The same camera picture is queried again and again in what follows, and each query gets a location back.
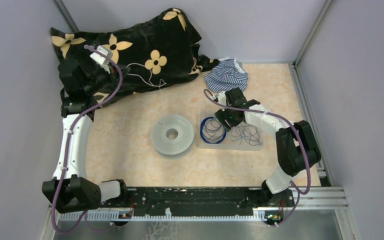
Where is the white perforated cable spool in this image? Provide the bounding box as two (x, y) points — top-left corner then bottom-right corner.
(150, 114), (195, 159)

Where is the white thin cable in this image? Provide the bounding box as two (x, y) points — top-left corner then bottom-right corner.
(119, 62), (168, 100)

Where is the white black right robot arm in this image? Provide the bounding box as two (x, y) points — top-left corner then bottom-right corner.
(204, 87), (322, 206)

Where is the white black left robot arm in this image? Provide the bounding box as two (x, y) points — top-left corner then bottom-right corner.
(41, 59), (130, 214)

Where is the black blanket with beige flowers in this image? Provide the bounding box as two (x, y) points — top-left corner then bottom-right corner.
(50, 7), (219, 107)

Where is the clear plastic tray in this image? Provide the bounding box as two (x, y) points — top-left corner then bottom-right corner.
(197, 111), (264, 151)

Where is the blue white striped cloth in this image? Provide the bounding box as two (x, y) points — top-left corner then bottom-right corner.
(204, 57), (249, 93)

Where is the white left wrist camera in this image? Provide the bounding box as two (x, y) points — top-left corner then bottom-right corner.
(89, 45), (113, 69)

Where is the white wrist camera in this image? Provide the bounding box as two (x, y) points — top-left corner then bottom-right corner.
(89, 45), (113, 69)
(214, 91), (227, 106)

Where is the blue coiled cable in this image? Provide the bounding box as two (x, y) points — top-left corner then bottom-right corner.
(200, 116), (228, 145)

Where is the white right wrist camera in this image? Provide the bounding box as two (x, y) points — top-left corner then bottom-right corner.
(214, 91), (227, 106)

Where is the blue tangled thin cable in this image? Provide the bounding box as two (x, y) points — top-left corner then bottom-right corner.
(230, 123), (264, 147)

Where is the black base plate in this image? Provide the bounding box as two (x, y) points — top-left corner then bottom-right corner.
(98, 186), (296, 218)

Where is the aluminium rail frame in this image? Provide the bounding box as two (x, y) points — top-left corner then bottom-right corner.
(39, 186), (361, 240)

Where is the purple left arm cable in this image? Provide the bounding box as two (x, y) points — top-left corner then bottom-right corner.
(50, 44), (124, 235)

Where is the white slotted cable duct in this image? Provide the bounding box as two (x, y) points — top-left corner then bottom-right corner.
(59, 208), (284, 223)

